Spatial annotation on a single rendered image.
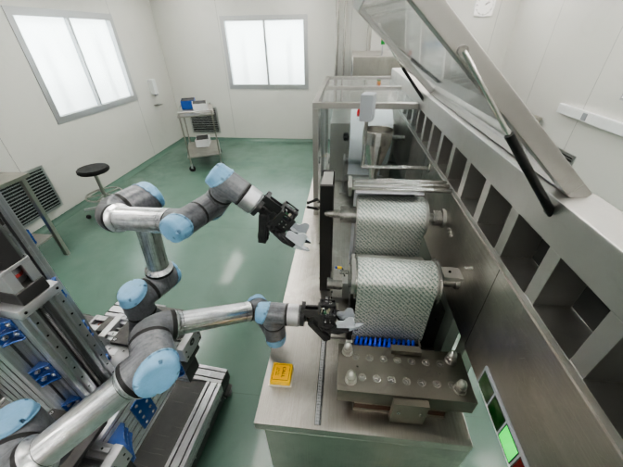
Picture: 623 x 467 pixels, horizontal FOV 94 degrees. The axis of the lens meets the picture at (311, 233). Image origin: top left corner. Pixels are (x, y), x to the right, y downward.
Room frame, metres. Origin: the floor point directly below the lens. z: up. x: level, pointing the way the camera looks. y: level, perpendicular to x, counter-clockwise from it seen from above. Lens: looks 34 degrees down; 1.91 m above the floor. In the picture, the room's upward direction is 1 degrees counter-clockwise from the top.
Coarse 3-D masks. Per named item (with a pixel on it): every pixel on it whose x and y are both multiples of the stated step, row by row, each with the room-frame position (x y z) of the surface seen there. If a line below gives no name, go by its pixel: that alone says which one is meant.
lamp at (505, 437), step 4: (504, 428) 0.28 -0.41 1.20; (504, 432) 0.28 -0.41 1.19; (508, 432) 0.27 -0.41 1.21; (500, 436) 0.28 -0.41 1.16; (504, 436) 0.27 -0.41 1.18; (508, 436) 0.26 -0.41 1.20; (504, 440) 0.27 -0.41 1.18; (508, 440) 0.26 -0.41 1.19; (512, 440) 0.25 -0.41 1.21; (504, 444) 0.26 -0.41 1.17; (508, 444) 0.26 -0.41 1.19; (512, 444) 0.25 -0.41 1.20; (504, 448) 0.25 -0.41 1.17; (508, 448) 0.25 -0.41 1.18; (512, 448) 0.24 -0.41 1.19; (508, 452) 0.24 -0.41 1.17; (512, 452) 0.24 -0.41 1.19; (516, 452) 0.23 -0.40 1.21; (508, 456) 0.24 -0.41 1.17; (512, 456) 0.24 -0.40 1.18; (508, 460) 0.24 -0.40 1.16
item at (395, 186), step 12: (360, 180) 1.01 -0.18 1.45; (372, 180) 1.01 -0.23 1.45; (384, 180) 1.01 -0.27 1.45; (396, 180) 1.00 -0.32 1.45; (408, 180) 1.00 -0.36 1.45; (420, 180) 1.00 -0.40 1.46; (360, 192) 0.94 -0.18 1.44; (372, 192) 0.94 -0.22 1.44; (384, 192) 0.94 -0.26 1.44; (396, 192) 0.94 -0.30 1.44; (408, 192) 0.94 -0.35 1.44; (420, 192) 0.92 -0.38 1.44; (432, 192) 0.92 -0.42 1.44; (444, 192) 0.91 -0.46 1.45
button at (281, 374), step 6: (276, 366) 0.60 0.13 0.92; (282, 366) 0.60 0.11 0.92; (288, 366) 0.60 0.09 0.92; (276, 372) 0.57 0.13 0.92; (282, 372) 0.57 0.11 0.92; (288, 372) 0.57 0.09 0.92; (270, 378) 0.55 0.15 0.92; (276, 378) 0.55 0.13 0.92; (282, 378) 0.55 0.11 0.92; (288, 378) 0.55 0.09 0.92; (276, 384) 0.54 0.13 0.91; (282, 384) 0.54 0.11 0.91; (288, 384) 0.54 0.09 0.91
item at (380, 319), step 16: (368, 304) 0.64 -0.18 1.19; (384, 304) 0.64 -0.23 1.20; (400, 304) 0.63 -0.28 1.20; (416, 304) 0.63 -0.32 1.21; (368, 320) 0.64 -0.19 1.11; (384, 320) 0.64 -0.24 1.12; (400, 320) 0.63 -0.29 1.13; (416, 320) 0.62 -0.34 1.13; (368, 336) 0.64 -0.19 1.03; (384, 336) 0.63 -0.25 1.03; (400, 336) 0.63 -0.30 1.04; (416, 336) 0.62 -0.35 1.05
